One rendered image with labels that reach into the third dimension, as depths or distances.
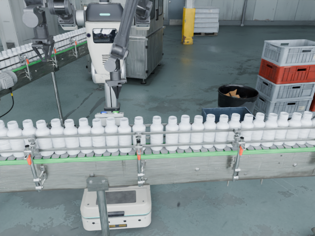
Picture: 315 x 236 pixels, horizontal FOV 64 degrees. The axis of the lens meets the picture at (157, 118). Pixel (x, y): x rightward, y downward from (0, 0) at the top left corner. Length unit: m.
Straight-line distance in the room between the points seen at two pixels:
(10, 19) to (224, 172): 6.22
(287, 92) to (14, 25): 5.77
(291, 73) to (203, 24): 7.42
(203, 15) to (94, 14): 8.99
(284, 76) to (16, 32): 5.70
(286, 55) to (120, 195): 2.37
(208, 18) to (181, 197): 8.84
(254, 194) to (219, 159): 1.36
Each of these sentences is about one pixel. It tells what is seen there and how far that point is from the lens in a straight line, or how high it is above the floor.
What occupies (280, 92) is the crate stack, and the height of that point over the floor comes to 0.56.
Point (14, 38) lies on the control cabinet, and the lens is 6.96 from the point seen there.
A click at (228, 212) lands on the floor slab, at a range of 2.35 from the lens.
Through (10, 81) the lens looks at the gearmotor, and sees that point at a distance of 2.39.
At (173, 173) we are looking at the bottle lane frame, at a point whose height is 0.89.
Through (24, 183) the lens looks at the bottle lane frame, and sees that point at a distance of 1.35.
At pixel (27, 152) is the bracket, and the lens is 1.16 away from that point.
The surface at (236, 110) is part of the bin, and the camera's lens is 1.85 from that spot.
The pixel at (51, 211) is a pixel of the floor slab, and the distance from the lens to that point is 2.42.
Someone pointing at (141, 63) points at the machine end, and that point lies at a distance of 4.80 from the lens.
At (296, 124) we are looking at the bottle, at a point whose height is 1.12.
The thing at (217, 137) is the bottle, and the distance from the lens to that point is 1.22.
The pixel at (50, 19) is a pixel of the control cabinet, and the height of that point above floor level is 0.84.
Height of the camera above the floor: 1.69
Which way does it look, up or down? 28 degrees down
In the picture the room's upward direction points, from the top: 1 degrees clockwise
